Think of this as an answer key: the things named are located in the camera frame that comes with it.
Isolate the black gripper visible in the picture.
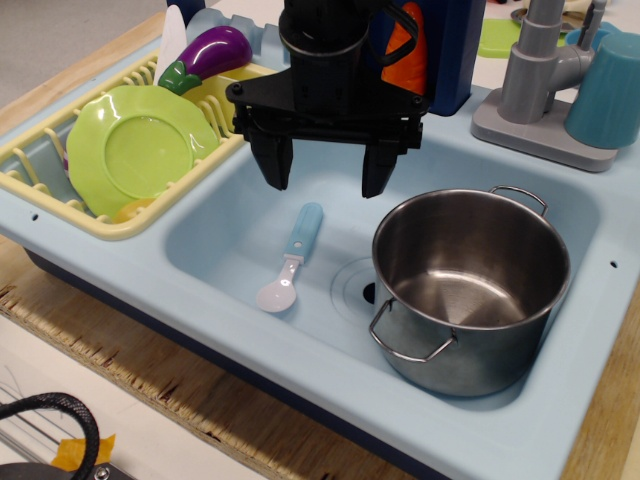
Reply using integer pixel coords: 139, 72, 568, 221
226, 47, 430, 198

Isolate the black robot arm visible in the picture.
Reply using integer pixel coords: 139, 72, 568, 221
226, 1, 429, 198

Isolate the stainless steel pot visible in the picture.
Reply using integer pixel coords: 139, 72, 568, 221
369, 186, 571, 397

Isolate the orange toy carrot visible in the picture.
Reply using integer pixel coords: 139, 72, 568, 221
380, 1, 429, 96

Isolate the light blue toy sink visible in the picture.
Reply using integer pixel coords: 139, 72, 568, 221
0, 9, 640, 480

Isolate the purple toy eggplant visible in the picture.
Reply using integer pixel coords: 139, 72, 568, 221
157, 25, 253, 95

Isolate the dark blue box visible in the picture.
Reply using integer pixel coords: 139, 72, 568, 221
367, 0, 487, 116

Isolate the white plastic plate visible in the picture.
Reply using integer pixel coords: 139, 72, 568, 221
154, 4, 187, 85

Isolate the green plastic plate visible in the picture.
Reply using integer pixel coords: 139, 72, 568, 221
66, 85, 220, 217

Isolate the grey toy faucet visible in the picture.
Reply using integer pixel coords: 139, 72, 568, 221
471, 1, 618, 173

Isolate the green cutting board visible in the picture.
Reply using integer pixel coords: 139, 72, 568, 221
478, 19, 520, 59

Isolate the teal plastic cup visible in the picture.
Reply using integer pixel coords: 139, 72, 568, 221
565, 32, 639, 149

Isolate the yellow dish rack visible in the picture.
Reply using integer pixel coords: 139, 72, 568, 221
1, 53, 275, 240

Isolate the yellow tape piece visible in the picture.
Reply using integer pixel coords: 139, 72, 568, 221
51, 434, 116, 472

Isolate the blue handled white spoon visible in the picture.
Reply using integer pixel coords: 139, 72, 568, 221
256, 202, 324, 313

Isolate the black braided cable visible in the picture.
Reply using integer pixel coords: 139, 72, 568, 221
0, 392, 103, 480

